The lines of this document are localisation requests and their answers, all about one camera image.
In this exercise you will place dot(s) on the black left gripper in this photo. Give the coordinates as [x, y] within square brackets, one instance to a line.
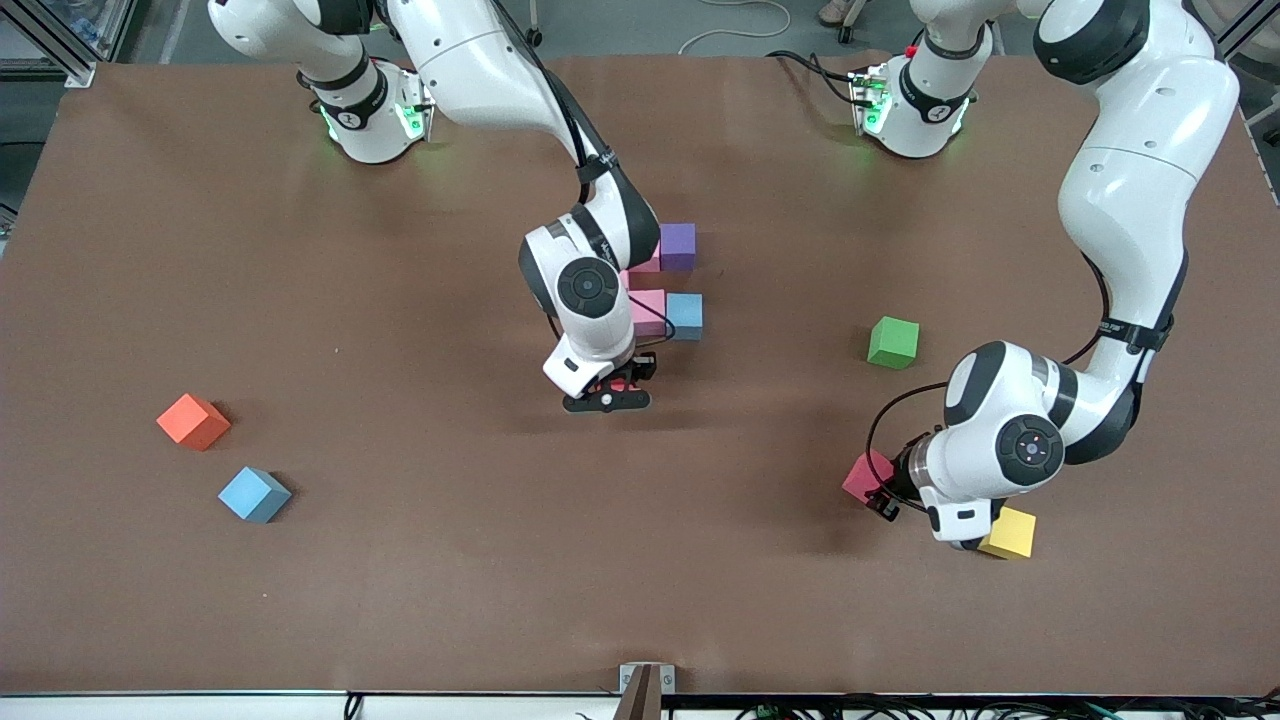
[897, 482]

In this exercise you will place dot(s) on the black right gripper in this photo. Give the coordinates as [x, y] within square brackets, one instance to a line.
[641, 367]

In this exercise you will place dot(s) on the pink foam cube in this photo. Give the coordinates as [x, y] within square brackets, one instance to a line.
[650, 266]
[652, 312]

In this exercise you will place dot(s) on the light blue foam cube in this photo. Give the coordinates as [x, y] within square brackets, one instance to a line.
[252, 493]
[685, 316]

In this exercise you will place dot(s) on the purple foam cube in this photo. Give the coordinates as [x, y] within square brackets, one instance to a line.
[678, 246]

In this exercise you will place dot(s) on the yellow foam cube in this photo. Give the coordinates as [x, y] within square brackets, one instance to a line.
[1012, 535]

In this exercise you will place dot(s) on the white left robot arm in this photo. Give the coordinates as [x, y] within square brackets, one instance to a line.
[1130, 200]

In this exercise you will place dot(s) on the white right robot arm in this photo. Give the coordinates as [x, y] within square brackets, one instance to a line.
[590, 330]

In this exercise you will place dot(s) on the green foam cube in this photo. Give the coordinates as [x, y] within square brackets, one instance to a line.
[893, 342]

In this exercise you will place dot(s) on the brown table mat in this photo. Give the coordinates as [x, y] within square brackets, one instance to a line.
[640, 580]

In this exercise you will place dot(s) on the beige person shoe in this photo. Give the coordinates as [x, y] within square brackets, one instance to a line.
[835, 12]

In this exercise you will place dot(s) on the orange foam cube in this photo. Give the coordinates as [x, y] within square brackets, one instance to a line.
[192, 422]

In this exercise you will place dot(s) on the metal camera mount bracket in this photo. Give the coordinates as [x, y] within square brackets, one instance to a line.
[645, 690]

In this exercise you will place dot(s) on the aluminium frame post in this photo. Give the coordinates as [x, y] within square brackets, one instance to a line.
[1225, 40]
[60, 55]

